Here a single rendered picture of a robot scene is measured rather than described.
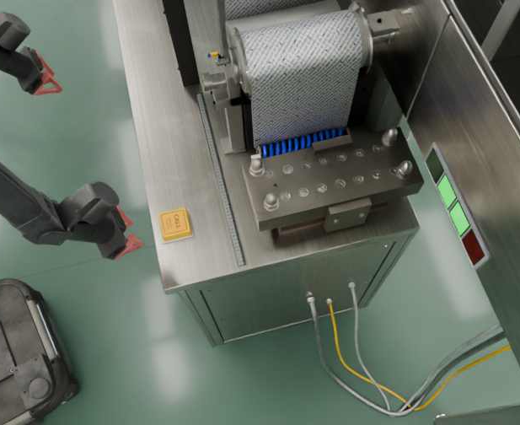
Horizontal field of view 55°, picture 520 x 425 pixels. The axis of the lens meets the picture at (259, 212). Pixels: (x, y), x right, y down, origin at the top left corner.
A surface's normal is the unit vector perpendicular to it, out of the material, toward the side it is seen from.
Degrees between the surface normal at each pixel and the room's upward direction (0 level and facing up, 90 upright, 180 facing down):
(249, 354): 0
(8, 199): 90
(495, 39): 90
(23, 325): 0
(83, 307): 0
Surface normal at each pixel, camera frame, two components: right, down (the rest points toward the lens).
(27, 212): 0.53, 0.67
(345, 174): -0.03, -0.43
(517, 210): -0.97, 0.23
